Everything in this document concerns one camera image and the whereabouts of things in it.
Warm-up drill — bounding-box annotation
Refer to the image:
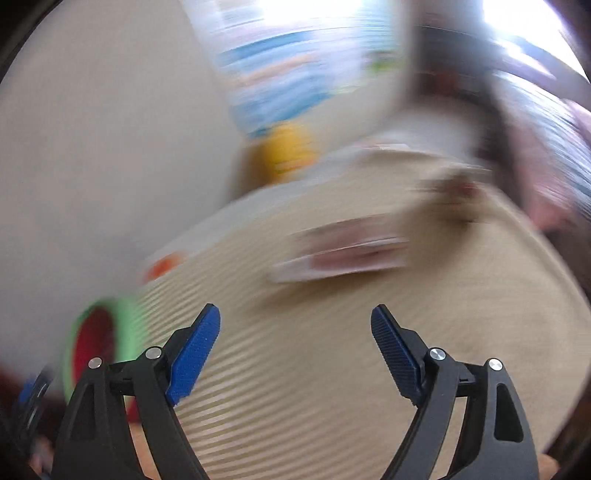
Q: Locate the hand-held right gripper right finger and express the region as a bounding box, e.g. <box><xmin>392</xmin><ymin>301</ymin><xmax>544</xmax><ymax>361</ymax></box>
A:
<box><xmin>370</xmin><ymin>304</ymin><xmax>540</xmax><ymax>480</ymax></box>

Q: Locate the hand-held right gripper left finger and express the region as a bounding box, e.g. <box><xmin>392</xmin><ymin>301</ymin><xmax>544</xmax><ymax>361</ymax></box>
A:
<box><xmin>50</xmin><ymin>303</ymin><xmax>221</xmax><ymax>480</ymax></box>

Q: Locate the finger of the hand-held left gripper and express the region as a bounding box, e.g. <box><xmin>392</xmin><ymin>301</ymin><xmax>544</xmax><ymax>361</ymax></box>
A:
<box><xmin>14</xmin><ymin>369</ymin><xmax>54</xmax><ymax>430</ymax></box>

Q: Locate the red bucket green rim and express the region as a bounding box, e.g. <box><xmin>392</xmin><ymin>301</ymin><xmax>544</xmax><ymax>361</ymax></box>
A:
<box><xmin>62</xmin><ymin>298</ymin><xmax>148</xmax><ymax>402</ymax></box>

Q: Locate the white red packet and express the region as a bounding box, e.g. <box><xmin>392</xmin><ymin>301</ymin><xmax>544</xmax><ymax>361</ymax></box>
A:
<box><xmin>269</xmin><ymin>216</ymin><xmax>413</xmax><ymax>284</ymax></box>

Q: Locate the white box orange print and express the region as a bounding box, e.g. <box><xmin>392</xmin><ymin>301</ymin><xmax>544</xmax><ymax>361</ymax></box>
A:
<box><xmin>141</xmin><ymin>222</ymin><xmax>259</xmax><ymax>284</ymax></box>

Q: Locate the small brown red object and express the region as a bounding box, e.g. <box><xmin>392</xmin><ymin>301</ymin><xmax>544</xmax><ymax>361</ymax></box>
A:
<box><xmin>416</xmin><ymin>164</ymin><xmax>492</xmax><ymax>224</ymax></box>

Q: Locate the yellow bear-shaped box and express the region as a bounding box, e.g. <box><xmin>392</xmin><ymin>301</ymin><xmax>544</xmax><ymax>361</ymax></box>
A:
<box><xmin>252</xmin><ymin>124</ymin><xmax>319</xmax><ymax>183</ymax></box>

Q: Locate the bed with plaid quilt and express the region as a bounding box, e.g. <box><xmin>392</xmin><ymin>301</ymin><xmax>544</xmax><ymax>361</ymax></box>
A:
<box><xmin>499</xmin><ymin>69</ymin><xmax>591</xmax><ymax>232</ymax></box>

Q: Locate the dark shelf unit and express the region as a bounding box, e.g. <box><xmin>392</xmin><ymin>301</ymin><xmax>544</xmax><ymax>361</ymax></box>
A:
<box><xmin>411</xmin><ymin>23</ymin><xmax>504</xmax><ymax>153</ymax></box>

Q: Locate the window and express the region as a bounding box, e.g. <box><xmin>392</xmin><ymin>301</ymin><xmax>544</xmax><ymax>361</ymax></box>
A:
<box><xmin>480</xmin><ymin>0</ymin><xmax>583</xmax><ymax>79</ymax></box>

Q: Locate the blue green wall poster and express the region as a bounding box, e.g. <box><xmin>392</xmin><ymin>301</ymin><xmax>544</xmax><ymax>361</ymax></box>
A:
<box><xmin>362</xmin><ymin>41</ymin><xmax>403</xmax><ymax>77</ymax></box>

